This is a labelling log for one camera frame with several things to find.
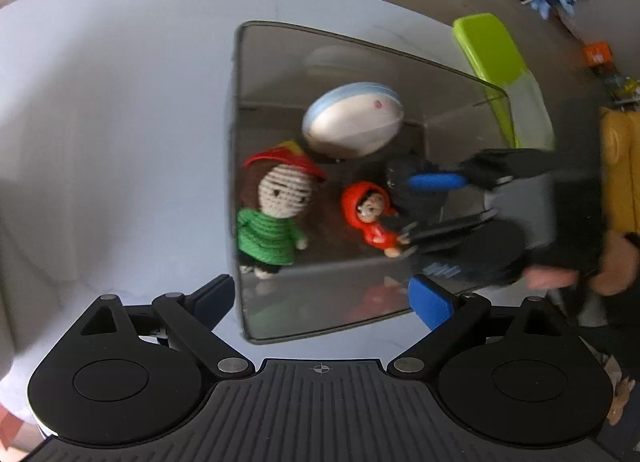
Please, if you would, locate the person's right hand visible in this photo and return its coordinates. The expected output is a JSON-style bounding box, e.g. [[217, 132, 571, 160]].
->
[[526, 231, 640, 297]]

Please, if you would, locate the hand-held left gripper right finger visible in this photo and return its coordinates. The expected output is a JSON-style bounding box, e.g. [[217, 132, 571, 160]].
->
[[387, 274, 576, 379]]

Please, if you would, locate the yellow cloth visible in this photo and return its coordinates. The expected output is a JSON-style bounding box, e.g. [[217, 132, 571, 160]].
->
[[599, 106, 640, 239]]

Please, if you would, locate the crocheted doll green sweater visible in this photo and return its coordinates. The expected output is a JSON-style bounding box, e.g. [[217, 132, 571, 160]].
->
[[235, 143, 330, 281]]

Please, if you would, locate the orange box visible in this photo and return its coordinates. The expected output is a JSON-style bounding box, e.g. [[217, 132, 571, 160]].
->
[[582, 42, 614, 67]]

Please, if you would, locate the lime green bin lid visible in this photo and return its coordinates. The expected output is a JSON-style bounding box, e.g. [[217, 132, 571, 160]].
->
[[451, 13, 557, 153]]

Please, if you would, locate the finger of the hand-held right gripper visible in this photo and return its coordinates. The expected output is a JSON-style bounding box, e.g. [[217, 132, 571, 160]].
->
[[396, 208, 502, 257], [384, 148, 522, 195]]

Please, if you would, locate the white desktop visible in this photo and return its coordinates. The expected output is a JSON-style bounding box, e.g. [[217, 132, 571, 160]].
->
[[0, 0, 556, 443]]

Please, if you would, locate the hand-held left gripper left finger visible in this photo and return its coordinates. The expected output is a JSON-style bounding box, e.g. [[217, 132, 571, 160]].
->
[[75, 274, 255, 379]]

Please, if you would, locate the red hooded toy figurine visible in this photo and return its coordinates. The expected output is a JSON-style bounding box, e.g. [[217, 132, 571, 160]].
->
[[341, 181, 412, 259]]

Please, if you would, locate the clear plastic storage box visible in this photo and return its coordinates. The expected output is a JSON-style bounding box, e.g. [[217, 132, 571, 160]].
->
[[227, 19, 516, 345]]

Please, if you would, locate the white oval case blue rim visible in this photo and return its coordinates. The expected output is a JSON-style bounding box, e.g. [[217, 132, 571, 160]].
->
[[301, 80, 404, 159]]

